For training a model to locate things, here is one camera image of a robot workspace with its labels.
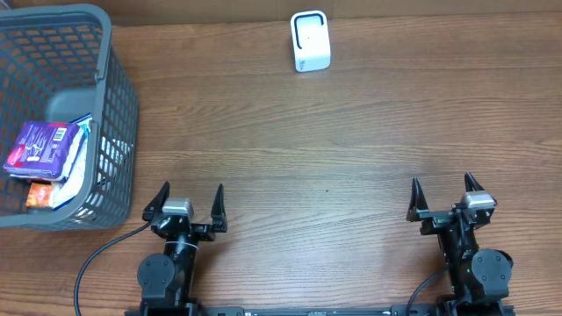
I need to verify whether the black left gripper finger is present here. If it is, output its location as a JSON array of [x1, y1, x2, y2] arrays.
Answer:
[[142, 182, 170, 221], [211, 183, 227, 233]]

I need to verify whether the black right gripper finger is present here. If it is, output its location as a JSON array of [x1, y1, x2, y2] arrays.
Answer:
[[465, 172, 484, 192], [407, 177, 429, 222]]

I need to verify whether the white blue snack bag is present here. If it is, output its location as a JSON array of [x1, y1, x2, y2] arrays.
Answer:
[[52, 113, 92, 210]]

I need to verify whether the small orange snack packet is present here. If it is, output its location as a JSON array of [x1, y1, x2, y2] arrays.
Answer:
[[25, 183, 54, 208]]

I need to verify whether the purple sanitary pad pack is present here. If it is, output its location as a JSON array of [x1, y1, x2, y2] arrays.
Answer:
[[4, 121, 85, 182]]

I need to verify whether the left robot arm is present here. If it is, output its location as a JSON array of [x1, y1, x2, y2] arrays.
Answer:
[[137, 183, 227, 316]]

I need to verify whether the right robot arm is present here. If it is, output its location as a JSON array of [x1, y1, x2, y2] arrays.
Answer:
[[404, 172, 515, 316]]

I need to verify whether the white barcode scanner stand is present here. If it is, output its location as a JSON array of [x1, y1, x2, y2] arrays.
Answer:
[[290, 10, 331, 73]]

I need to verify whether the grey plastic shopping basket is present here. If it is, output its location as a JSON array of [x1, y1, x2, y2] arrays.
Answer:
[[1, 4, 139, 231]]

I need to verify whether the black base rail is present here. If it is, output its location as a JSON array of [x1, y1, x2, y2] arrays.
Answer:
[[123, 304, 516, 316]]

